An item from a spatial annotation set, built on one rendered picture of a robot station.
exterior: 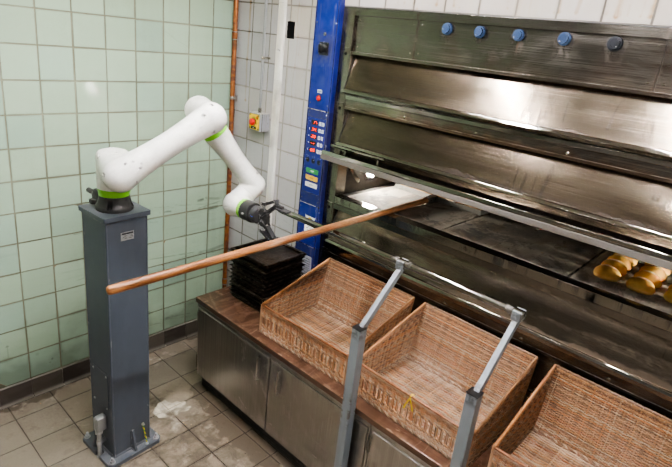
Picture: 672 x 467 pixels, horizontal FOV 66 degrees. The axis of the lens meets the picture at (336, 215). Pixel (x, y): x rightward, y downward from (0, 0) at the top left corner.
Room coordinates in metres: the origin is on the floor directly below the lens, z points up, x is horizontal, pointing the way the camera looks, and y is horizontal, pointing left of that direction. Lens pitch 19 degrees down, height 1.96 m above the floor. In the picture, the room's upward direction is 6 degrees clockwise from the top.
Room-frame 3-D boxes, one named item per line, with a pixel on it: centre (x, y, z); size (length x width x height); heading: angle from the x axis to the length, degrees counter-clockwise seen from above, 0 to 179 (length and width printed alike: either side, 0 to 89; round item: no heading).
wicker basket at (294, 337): (2.20, -0.05, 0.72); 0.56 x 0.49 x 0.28; 50
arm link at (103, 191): (2.01, 0.90, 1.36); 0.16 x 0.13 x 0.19; 32
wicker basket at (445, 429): (1.82, -0.50, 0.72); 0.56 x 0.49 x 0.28; 48
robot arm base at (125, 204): (2.05, 0.96, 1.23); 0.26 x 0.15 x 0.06; 53
